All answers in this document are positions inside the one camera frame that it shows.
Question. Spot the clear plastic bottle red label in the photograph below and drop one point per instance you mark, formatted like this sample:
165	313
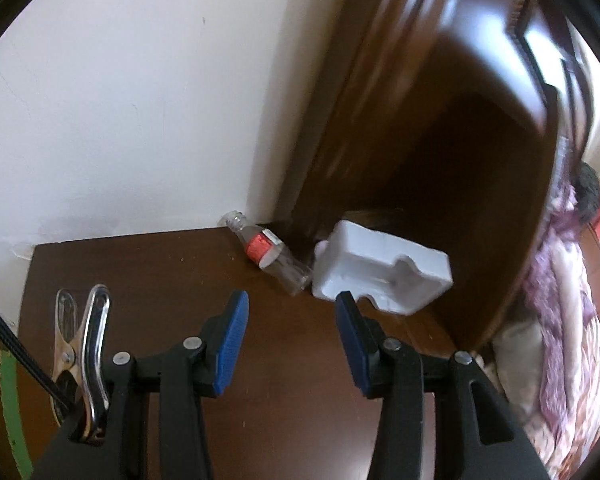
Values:
260	247

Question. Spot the brown wooden headboard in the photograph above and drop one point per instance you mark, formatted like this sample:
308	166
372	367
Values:
430	135

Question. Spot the grey pillow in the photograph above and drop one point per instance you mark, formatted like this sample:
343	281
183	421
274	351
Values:
517	355

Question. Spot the white styrofoam block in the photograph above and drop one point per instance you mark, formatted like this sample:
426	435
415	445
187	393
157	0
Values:
360	250

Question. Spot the purple ruffled quilt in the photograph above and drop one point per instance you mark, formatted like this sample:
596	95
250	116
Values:
555	310

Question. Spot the brown wooden nightstand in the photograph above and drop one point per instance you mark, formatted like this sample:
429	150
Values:
155	270

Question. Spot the dark fuzzy object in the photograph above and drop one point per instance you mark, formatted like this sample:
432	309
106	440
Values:
587	190

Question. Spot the metal spring clip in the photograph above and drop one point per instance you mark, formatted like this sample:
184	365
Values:
95	340

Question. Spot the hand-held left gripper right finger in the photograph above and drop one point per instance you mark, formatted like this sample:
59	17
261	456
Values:
352	345

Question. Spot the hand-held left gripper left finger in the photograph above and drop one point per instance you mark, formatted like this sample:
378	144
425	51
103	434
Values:
230	345

